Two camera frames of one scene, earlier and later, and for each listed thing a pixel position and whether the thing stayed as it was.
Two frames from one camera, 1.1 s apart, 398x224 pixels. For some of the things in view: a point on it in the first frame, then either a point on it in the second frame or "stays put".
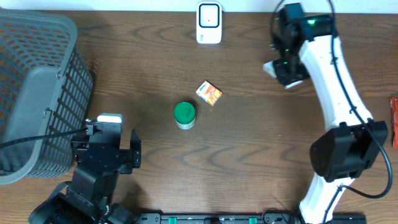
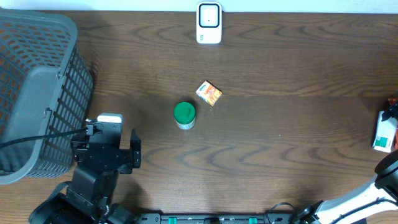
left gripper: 132,159 stays put
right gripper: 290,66 → 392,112
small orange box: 209,92 stays put
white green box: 269,66 → 385,132
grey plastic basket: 46,88 stays put
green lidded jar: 184,114 stays put
